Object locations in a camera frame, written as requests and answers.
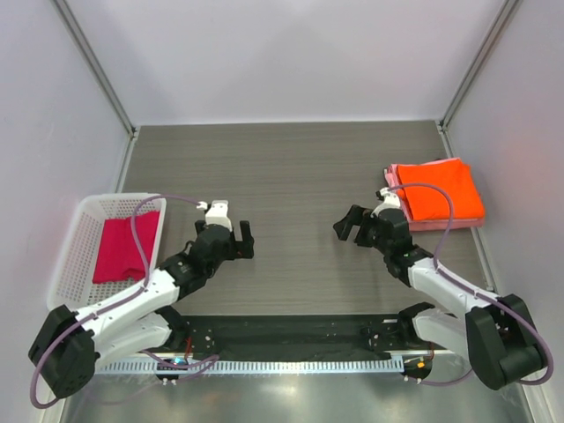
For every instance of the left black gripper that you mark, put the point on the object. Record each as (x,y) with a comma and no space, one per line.
(241,248)

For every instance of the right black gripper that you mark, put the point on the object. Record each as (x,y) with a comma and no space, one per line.
(354,217)

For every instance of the light pink shirt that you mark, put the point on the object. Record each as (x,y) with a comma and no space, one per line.
(391,179)

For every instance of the orange t shirt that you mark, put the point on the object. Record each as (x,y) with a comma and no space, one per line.
(451,176)

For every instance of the salmon pink shirt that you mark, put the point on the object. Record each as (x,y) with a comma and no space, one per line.
(441,224)

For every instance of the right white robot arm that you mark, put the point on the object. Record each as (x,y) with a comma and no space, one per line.
(495,334)

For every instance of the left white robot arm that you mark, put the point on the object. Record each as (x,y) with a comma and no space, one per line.
(72,344)

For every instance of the magenta t shirt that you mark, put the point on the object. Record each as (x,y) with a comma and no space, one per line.
(118,257)

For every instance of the white plastic basket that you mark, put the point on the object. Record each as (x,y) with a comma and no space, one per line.
(72,282)

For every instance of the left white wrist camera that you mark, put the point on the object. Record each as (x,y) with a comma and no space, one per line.
(216,213)

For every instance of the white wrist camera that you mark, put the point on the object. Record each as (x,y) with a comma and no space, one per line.
(389,200)
(216,213)

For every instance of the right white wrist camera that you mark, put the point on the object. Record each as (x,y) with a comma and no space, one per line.
(389,200)

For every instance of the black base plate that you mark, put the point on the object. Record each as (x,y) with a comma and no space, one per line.
(297,338)

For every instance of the right aluminium frame post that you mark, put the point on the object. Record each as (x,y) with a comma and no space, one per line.
(493,35)

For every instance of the aluminium frame post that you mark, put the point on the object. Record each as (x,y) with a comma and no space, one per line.
(86,51)
(493,35)

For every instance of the slotted cable duct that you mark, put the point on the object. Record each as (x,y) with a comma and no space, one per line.
(146,366)

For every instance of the left aluminium frame post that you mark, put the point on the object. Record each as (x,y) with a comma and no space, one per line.
(86,51)

